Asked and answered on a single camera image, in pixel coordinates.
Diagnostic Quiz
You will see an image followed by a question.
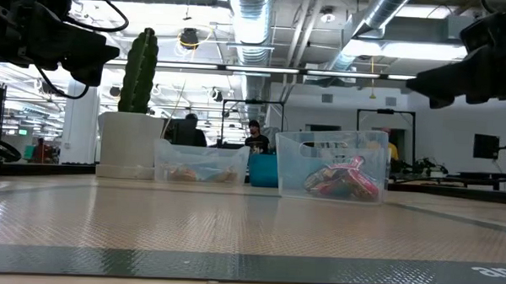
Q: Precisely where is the red green granola bar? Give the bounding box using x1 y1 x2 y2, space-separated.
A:
304 163 382 203

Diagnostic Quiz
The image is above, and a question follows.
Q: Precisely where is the black aluminium rig frame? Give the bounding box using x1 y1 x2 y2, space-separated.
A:
0 84 506 206

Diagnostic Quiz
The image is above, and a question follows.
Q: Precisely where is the black monitor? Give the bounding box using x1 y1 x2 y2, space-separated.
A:
164 117 197 147

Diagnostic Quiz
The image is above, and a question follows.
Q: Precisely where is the black ceiling device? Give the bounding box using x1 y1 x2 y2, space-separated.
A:
180 27 201 51

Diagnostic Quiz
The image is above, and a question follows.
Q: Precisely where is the white hexagonal plant pot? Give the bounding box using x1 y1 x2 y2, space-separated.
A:
94 110 165 181

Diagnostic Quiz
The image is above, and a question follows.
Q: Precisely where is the silver ventilation duct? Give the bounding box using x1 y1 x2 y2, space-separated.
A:
224 0 278 114
322 0 413 75

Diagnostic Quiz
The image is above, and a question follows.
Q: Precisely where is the grey-bordered silicone mat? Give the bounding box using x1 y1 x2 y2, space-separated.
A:
0 179 506 284

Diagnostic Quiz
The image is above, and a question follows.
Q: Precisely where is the long ceiling light bar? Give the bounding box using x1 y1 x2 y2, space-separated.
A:
103 59 417 83

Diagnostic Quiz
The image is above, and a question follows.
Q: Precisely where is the clear plastic bin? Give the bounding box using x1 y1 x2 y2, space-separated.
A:
272 126 391 206
153 137 251 186

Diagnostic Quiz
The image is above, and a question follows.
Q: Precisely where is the person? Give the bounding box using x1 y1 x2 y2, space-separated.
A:
183 112 209 148
35 137 51 164
243 119 272 155
380 128 401 162

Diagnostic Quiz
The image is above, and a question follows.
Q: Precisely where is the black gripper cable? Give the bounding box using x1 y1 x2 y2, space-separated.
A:
66 0 131 33
33 62 91 101

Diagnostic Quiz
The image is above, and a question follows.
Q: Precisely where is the green cactus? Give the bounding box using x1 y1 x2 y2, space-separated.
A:
117 26 160 115

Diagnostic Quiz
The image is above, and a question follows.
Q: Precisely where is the blue plastic bin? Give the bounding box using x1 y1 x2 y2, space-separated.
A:
247 153 280 190

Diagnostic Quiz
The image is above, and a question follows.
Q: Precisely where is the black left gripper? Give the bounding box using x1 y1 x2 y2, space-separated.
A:
0 0 122 87

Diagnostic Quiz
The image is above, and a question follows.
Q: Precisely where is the black monitor on arm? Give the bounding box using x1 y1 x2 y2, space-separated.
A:
472 133 506 161

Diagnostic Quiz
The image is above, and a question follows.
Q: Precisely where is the orange blue granola bar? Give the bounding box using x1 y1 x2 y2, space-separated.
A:
165 163 240 185

